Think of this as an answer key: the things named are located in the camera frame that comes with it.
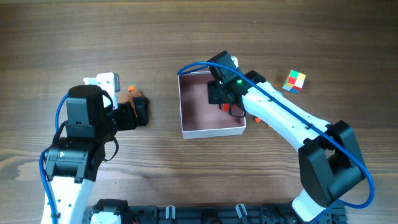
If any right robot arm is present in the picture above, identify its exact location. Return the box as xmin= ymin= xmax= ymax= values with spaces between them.
xmin=206 ymin=51 xmax=372 ymax=222

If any yellow duck toy blue hat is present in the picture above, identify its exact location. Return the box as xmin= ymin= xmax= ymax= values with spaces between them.
xmin=220 ymin=103 xmax=272 ymax=129

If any brown plush toy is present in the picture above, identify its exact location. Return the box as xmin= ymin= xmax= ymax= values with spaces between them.
xmin=118 ymin=83 xmax=144 ymax=109

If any blue cable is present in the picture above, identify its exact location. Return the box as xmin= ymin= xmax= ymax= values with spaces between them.
xmin=38 ymin=91 xmax=70 ymax=218
xmin=177 ymin=60 xmax=376 ymax=224

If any white box pink interior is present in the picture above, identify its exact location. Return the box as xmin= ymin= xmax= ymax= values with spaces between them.
xmin=178 ymin=71 xmax=246 ymax=139

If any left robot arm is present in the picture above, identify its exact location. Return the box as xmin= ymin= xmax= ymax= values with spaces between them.
xmin=39 ymin=85 xmax=149 ymax=223

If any right blue cable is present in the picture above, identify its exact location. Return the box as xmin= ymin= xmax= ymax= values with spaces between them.
xmin=177 ymin=60 xmax=376 ymax=224

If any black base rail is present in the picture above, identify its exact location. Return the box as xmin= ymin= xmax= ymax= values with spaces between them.
xmin=81 ymin=198 xmax=348 ymax=224

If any left blue cable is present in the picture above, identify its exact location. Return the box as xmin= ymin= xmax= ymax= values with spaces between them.
xmin=38 ymin=91 xmax=70 ymax=218

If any small colourful puzzle cube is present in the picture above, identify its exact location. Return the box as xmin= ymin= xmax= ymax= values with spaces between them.
xmin=282 ymin=70 xmax=306 ymax=94

